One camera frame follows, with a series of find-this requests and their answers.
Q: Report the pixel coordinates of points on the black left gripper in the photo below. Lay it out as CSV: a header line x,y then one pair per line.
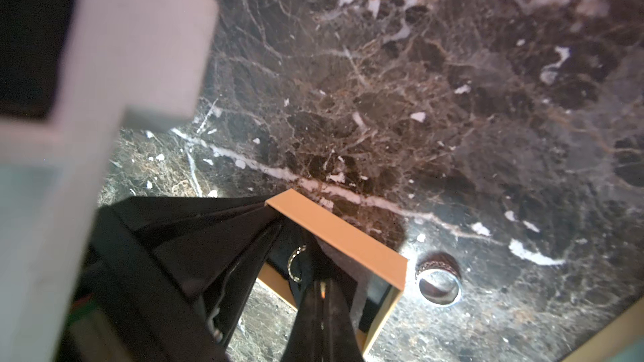
x,y
152,263

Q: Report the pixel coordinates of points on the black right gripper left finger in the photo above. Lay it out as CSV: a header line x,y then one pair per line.
x,y
306,340

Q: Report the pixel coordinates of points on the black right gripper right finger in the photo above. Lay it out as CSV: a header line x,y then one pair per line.
x,y
340,342

